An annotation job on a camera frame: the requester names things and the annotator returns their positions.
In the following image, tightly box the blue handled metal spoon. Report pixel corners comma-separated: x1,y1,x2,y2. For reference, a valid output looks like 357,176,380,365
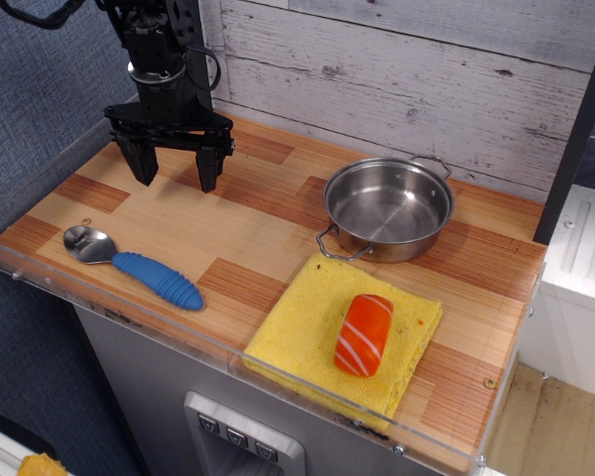
62,225,204,310

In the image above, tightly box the white toy appliance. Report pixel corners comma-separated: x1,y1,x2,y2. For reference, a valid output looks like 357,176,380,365
519,185,595,395

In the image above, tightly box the silver dispenser button panel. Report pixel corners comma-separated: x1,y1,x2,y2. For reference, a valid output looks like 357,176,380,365
183,391,306,475

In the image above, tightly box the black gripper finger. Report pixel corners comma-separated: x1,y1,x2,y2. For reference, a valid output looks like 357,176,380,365
195,146,226,193
117,136,159,186

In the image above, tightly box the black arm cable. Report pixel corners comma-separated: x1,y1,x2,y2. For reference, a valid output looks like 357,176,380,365
0,0,88,31

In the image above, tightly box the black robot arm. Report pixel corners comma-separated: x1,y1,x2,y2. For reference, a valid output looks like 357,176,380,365
100,1,234,192

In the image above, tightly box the clear acrylic guard rail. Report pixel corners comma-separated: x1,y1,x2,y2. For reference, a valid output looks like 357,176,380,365
0,119,545,475

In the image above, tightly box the yellow folded cloth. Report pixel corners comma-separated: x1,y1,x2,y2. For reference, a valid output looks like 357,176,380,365
243,255,442,432

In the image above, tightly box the orange salmon sushi toy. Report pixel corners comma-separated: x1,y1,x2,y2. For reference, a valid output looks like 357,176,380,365
334,295,395,378

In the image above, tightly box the dark right frame post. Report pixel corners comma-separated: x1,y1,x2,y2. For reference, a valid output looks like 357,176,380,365
533,64,595,245

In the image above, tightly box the grey toy fridge cabinet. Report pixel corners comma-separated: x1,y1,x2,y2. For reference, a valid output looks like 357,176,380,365
76,307,438,475

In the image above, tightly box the metal pot with handles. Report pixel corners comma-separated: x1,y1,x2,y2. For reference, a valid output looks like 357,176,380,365
316,155,455,263

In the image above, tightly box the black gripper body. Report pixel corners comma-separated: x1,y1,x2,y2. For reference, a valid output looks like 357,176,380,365
104,73,234,156

